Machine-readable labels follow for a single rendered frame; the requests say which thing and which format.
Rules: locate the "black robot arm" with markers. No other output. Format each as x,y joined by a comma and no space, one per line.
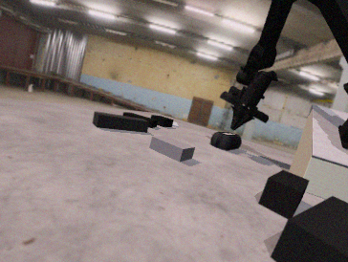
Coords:
263,55

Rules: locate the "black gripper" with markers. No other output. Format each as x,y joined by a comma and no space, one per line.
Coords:
241,114

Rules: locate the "dark grey switch controller unit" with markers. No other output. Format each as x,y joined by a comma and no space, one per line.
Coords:
226,141

